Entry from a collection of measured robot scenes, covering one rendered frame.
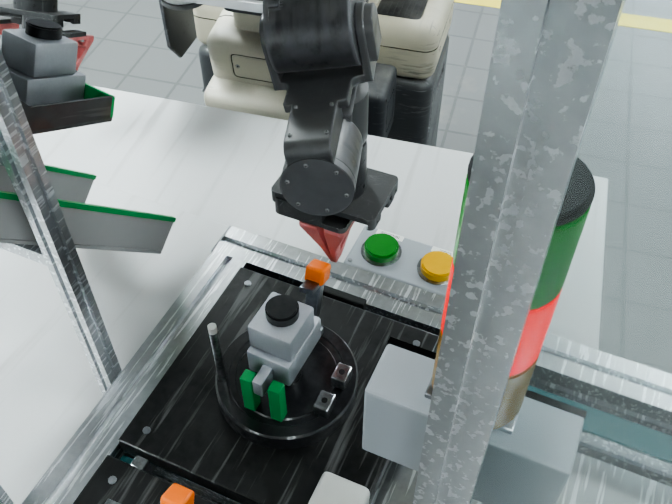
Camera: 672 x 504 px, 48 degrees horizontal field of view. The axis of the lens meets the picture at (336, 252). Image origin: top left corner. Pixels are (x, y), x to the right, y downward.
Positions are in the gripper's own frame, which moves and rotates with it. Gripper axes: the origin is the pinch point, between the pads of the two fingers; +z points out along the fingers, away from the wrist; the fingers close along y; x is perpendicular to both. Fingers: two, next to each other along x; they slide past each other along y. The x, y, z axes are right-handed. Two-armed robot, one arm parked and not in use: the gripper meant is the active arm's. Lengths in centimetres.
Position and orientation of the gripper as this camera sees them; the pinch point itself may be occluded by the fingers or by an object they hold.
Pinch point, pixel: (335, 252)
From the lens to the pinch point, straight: 75.0
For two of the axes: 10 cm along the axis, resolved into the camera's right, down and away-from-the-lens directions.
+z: 0.1, 6.8, 7.3
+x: 4.1, -6.7, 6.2
